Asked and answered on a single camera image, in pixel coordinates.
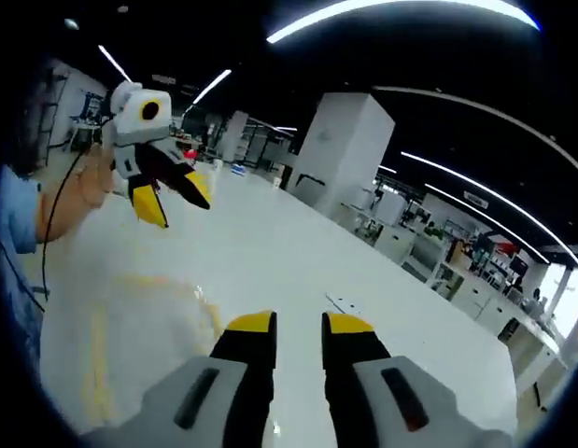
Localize row of white office desks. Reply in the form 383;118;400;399
353;200;570;374

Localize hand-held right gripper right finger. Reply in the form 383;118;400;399
321;312;486;448

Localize long ceiling light strip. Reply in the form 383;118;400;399
266;0;543;46
98;44;133;84
400;151;578;274
190;68;233;108

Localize black cable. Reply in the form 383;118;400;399
39;116;118;301

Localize clear storage box yellow latches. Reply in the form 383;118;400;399
80;271;225;424

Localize person's body in blue shirt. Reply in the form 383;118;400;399
0;162;45;374

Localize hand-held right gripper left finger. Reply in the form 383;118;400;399
129;309;277;448

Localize person's left hand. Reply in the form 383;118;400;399
76;143;117;210

